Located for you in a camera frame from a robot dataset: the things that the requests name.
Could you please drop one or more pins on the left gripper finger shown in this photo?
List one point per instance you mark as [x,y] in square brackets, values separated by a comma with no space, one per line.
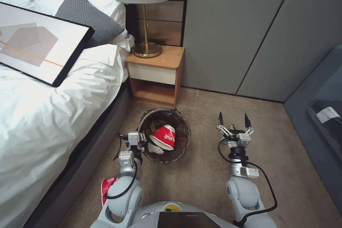
[142,137]
[128,146]

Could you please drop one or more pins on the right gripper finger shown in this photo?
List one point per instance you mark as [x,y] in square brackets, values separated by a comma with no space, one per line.
[221,120]
[247,121]

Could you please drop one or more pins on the round dark trash bin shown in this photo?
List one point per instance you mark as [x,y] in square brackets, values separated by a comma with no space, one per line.
[184,134]

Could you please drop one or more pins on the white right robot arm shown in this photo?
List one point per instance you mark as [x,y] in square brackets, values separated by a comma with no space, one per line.
[243,193]

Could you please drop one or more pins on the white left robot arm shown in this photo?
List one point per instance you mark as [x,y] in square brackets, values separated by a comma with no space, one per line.
[125,193]

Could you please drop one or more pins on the yellow brown wrapper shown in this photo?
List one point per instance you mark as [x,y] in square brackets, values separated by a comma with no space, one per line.
[155,127]

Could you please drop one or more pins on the crumpled white paper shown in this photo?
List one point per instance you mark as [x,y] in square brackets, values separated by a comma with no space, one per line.
[155,149]

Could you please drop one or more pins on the red paper noodle cup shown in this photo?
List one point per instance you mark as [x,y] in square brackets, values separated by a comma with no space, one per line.
[164,137]

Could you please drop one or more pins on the red snack packet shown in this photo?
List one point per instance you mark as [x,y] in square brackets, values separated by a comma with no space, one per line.
[106,189]

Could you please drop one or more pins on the wooden nightstand with white drawer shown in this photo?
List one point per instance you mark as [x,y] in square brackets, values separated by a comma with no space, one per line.
[157,73]

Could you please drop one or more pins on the white robot front shell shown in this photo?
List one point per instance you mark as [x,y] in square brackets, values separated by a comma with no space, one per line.
[176,216]

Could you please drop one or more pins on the white paper label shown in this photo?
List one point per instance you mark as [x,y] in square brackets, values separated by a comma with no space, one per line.
[327,114]

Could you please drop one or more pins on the white duvet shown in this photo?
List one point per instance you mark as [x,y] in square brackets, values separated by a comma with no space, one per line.
[40,131]

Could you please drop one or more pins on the grey panelled wardrobe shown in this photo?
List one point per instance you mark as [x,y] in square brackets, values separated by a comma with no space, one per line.
[240,30]

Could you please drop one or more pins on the grey knitted cushion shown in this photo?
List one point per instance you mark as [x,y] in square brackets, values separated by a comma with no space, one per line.
[88,17]

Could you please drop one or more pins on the black framed abstract picture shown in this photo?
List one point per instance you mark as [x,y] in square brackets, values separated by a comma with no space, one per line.
[40,43]

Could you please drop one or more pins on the white pillow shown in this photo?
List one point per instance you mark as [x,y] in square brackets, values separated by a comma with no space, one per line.
[104,5]

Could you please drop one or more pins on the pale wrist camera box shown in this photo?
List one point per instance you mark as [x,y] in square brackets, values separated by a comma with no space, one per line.
[244,139]
[133,138]

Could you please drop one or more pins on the grey upholstered bed frame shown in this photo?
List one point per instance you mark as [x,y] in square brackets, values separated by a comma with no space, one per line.
[88,156]

